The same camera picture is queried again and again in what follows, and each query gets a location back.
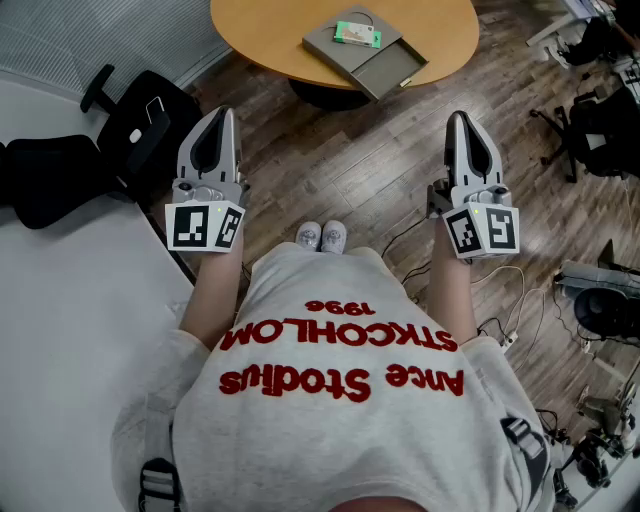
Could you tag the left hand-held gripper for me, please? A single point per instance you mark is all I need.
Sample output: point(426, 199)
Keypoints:
point(205, 227)

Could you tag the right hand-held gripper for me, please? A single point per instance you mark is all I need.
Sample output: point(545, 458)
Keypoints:
point(482, 230)

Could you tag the grey tray box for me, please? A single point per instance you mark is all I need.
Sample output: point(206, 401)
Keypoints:
point(385, 67)

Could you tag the green white bandage box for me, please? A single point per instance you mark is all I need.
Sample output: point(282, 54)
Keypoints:
point(357, 34)

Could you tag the person's left forearm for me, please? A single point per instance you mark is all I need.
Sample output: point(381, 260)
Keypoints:
point(212, 295)

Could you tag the person's right forearm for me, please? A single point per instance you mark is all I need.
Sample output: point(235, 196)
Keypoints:
point(450, 295)

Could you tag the black smartphone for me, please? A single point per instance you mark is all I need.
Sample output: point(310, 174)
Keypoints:
point(156, 111)

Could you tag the small white case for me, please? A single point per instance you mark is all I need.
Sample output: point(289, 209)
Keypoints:
point(135, 135)

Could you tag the black office chair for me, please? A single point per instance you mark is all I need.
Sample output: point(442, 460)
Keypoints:
point(600, 135)
point(55, 175)

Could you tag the person's left grey shoe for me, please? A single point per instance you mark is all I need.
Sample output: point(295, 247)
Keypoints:
point(308, 236)

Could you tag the person's grey shoe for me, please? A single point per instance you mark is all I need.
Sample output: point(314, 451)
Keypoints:
point(334, 237)
point(308, 236)

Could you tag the person's right grey shoe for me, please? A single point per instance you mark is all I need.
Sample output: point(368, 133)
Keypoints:
point(334, 237)

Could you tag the black bag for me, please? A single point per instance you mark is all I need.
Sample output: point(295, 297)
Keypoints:
point(590, 47)

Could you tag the white power strip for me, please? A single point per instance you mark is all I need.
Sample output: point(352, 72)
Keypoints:
point(510, 342)

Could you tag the black round device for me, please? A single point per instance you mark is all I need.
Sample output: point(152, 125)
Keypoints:
point(602, 310)

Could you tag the person in white shirt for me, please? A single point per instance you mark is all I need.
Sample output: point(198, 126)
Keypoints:
point(325, 425)

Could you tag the dark equipment pile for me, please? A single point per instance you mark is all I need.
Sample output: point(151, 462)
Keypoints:
point(600, 440)

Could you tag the black table pedestal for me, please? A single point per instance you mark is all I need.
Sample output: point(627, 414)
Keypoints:
point(327, 97)

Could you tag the white desk frame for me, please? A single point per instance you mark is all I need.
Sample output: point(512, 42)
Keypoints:
point(560, 30)

